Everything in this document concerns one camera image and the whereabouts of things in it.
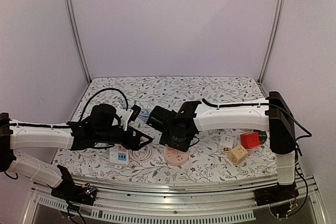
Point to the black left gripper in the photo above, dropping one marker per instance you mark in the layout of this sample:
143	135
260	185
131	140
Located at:
135	145

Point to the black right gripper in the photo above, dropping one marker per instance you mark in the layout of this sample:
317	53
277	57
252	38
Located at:
172	141

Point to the long white power strip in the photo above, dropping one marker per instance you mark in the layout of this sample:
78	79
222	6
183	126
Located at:
119	156

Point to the white cube adapter red flower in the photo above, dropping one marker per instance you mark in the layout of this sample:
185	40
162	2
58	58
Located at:
226	143

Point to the beige cube socket adapter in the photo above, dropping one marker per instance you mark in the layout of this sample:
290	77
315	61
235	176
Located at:
237	154

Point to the red cube socket adapter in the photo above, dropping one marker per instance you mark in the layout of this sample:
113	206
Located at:
250	140

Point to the dark green cube socket adapter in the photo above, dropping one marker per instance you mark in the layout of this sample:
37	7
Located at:
262	137

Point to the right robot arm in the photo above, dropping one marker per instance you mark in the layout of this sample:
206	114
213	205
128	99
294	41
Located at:
270	115

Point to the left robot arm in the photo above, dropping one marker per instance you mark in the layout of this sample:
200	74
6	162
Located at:
74	136

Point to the floral patterned table mat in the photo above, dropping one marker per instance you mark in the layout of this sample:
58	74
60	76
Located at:
205	165

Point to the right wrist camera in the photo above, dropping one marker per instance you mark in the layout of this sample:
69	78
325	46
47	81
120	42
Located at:
161	119

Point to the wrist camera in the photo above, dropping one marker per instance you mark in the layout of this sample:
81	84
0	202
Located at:
161	119
105	115

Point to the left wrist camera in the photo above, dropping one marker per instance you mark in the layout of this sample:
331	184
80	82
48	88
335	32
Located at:
105	115

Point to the aluminium front rail base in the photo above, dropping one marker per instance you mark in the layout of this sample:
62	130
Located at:
216	202

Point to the left aluminium frame post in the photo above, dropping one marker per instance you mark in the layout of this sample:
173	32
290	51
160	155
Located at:
77	41

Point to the aluminium frame post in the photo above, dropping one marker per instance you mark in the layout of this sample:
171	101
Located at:
77	41
271	41

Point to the right aluminium frame post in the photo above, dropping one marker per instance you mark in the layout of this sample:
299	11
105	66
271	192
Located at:
271	41

